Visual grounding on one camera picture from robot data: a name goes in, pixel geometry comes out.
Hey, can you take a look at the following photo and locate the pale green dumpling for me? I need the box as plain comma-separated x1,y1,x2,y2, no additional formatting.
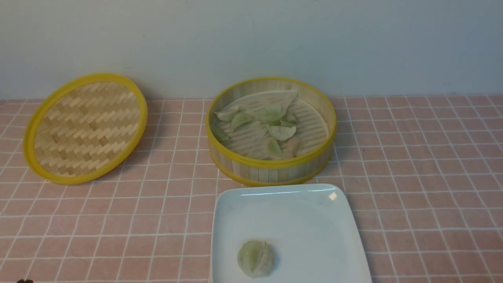
266,125,297,141

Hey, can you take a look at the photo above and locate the green crescent dumpling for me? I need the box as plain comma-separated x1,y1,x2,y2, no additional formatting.
266,138,283,159

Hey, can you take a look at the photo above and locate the pale beige dumpling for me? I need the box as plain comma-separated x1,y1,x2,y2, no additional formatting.
282,137,301,159

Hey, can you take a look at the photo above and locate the white square plate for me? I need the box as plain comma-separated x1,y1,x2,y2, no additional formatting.
210,184,372,283

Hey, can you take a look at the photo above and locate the round green dumpling on plate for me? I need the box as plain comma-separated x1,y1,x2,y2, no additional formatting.
237,240,275,278

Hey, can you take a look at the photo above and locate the yellow rimmed bamboo steamer basket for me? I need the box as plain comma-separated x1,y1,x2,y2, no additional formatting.
206,77,337,186

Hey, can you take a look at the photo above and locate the green dumpling left in steamer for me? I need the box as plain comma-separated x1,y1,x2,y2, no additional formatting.
230,112,254,131

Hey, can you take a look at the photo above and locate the green dumpling center of steamer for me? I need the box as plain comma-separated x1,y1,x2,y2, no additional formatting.
255,104,285,126

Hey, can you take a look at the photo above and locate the pale dumpling at steamer left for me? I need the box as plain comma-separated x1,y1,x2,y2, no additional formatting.
214,105,239,122

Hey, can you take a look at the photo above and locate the small green dumpling right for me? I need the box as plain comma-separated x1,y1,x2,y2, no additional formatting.
280,113,297,127

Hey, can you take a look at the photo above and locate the yellow rimmed bamboo steamer lid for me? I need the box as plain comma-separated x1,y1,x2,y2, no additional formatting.
23,73,148,185

